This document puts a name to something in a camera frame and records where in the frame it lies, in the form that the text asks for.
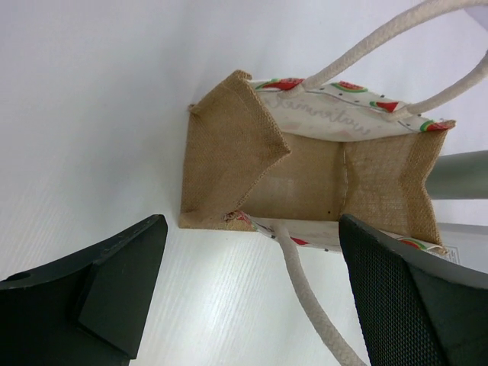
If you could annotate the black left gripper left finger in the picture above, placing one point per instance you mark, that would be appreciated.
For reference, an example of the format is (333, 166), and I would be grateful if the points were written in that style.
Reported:
(87, 308)

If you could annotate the burlap watermelon canvas bag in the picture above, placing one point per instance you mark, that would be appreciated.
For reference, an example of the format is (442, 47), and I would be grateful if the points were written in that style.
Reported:
(288, 157)

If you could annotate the white bottle grey cap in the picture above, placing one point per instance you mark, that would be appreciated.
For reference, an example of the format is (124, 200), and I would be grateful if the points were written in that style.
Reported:
(466, 244)

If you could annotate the green bottle beige cap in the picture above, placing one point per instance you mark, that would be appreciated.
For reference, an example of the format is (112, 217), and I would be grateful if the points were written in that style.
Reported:
(461, 176)

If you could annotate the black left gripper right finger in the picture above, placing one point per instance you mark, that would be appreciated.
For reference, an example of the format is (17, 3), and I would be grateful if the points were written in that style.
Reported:
(414, 308)

